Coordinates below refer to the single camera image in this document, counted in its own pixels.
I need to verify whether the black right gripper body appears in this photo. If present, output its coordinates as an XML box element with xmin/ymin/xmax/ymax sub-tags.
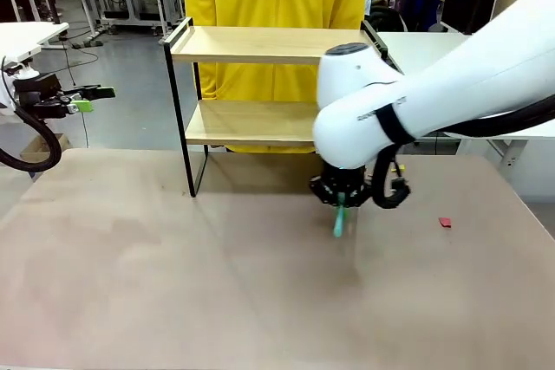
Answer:
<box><xmin>308</xmin><ymin>164</ymin><xmax>372</xmax><ymax>200</ymax></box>

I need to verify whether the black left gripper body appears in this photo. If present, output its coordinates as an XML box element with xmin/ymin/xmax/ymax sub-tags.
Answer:
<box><xmin>15</xmin><ymin>74</ymin><xmax>73</xmax><ymax>121</ymax></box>

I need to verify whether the teal cleaning cloth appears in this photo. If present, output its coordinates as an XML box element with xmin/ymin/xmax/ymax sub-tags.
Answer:
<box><xmin>331</xmin><ymin>203</ymin><xmax>349</xmax><ymax>240</ymax></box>

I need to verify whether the dark floor power strip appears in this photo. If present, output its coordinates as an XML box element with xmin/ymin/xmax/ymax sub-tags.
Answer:
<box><xmin>70</xmin><ymin>38</ymin><xmax>105</xmax><ymax>50</ymax></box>

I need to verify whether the open brown cardboard box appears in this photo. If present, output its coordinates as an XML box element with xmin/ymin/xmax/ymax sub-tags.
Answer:
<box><xmin>20</xmin><ymin>132</ymin><xmax>73</xmax><ymax>163</ymax></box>

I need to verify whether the white rounded desk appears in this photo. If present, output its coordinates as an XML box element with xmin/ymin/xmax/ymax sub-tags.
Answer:
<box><xmin>0</xmin><ymin>21</ymin><xmax>70</xmax><ymax>63</ymax></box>

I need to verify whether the large white side table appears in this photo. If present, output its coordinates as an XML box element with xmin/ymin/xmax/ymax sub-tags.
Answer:
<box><xmin>375</xmin><ymin>30</ymin><xmax>524</xmax><ymax>180</ymax></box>

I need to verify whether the black bag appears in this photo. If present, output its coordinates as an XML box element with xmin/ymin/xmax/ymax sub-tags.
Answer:
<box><xmin>368</xmin><ymin>0</ymin><xmax>407</xmax><ymax>33</ymax></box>

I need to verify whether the black computer monitor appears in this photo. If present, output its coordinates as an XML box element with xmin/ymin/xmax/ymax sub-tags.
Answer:
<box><xmin>442</xmin><ymin>0</ymin><xmax>500</xmax><ymax>36</ymax></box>

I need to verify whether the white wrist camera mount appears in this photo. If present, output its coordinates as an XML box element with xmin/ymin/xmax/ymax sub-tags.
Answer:
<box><xmin>12</xmin><ymin>62</ymin><xmax>38</xmax><ymax>83</ymax></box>

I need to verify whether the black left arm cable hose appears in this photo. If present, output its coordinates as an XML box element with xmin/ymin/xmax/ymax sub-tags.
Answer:
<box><xmin>0</xmin><ymin>105</ymin><xmax>63</xmax><ymax>173</ymax></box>

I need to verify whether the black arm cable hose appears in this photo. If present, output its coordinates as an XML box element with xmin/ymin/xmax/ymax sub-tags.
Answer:
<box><xmin>0</xmin><ymin>105</ymin><xmax>63</xmax><ymax>173</ymax></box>
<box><xmin>371</xmin><ymin>92</ymin><xmax>555</xmax><ymax>211</ymax></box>

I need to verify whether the black velcro strap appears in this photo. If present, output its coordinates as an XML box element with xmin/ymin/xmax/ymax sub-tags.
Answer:
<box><xmin>375</xmin><ymin>105</ymin><xmax>416</xmax><ymax>146</ymax></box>

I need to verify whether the black frame wooden shelf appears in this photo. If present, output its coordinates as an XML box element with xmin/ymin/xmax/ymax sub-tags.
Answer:
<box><xmin>163</xmin><ymin>16</ymin><xmax>389</xmax><ymax>198</ymax></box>

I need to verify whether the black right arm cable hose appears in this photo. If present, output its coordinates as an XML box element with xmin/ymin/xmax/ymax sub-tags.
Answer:
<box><xmin>371</xmin><ymin>92</ymin><xmax>555</xmax><ymax>211</ymax></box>

